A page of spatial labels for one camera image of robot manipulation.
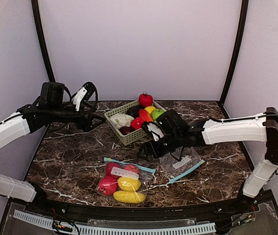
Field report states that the green perforated plastic basket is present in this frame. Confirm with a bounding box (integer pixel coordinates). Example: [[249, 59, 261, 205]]
[[104, 100, 165, 146]]

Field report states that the small clear zip bag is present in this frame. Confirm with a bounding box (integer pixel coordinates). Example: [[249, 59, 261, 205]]
[[159, 147, 205, 184]]

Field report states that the orange pepper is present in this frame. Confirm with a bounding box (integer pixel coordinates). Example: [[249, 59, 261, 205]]
[[138, 109, 153, 122]]

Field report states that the yellow lemon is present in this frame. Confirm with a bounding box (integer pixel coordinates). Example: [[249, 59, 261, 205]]
[[117, 177, 141, 192]]

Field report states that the large clear zip bag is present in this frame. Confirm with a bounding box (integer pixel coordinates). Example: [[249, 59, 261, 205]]
[[96, 157, 156, 204]]

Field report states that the pink-red wrinkled fruit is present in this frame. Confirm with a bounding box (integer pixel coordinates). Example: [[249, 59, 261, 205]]
[[105, 162, 123, 179]]

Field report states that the yellow wrinkled banana-like fruit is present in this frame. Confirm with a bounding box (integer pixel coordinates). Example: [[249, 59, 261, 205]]
[[113, 190, 146, 204]]

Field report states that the red apple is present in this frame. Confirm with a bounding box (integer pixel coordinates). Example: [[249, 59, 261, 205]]
[[98, 176, 118, 196]]

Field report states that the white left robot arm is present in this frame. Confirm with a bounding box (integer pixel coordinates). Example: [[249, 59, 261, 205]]
[[0, 82, 105, 202]]

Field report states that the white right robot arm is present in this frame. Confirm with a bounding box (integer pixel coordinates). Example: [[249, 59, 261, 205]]
[[137, 107, 278, 198]]

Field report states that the white cabbage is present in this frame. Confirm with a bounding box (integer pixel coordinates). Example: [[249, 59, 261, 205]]
[[110, 114, 134, 129]]

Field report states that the red bell pepper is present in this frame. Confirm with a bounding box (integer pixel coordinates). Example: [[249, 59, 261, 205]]
[[130, 117, 144, 130]]

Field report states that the dark purple fruit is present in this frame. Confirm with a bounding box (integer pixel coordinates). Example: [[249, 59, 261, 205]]
[[119, 126, 135, 136]]

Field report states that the green apple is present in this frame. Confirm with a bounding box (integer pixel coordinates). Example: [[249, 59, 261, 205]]
[[151, 109, 165, 121]]

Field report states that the dark eggplant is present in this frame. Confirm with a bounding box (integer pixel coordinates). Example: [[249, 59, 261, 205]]
[[126, 105, 144, 118]]

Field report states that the small yellow fruit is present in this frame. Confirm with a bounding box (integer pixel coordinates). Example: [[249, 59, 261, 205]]
[[145, 106, 156, 115]]

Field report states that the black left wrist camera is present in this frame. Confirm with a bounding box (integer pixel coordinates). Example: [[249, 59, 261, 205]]
[[71, 82, 98, 112]]

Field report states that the black table front rail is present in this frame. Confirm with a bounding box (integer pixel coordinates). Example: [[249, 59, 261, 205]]
[[25, 190, 274, 223]]

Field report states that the white slotted cable duct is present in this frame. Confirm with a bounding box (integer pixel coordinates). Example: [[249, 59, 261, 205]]
[[13, 210, 216, 235]]

